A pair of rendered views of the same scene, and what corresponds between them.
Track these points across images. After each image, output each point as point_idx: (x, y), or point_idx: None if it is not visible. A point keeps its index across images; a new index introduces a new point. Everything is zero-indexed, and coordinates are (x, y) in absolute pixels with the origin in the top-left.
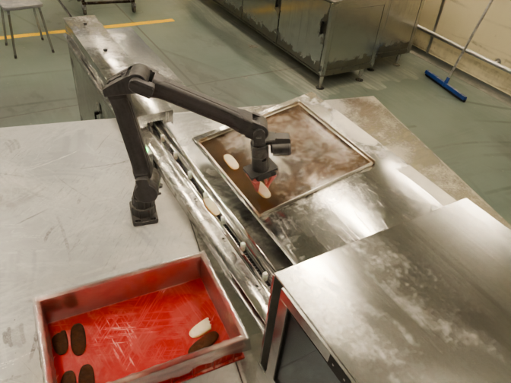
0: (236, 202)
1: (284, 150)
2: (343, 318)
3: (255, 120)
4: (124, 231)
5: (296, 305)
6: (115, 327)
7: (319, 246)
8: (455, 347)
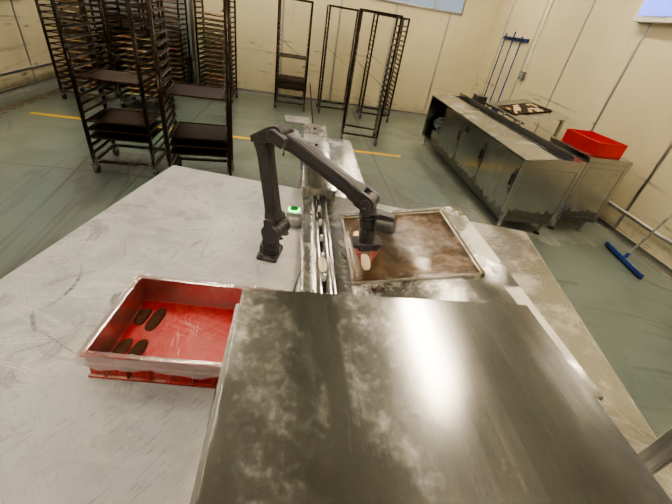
0: (346, 270)
1: (386, 228)
2: (266, 356)
3: (367, 193)
4: (247, 260)
5: (233, 324)
6: (187, 322)
7: None
8: (375, 454)
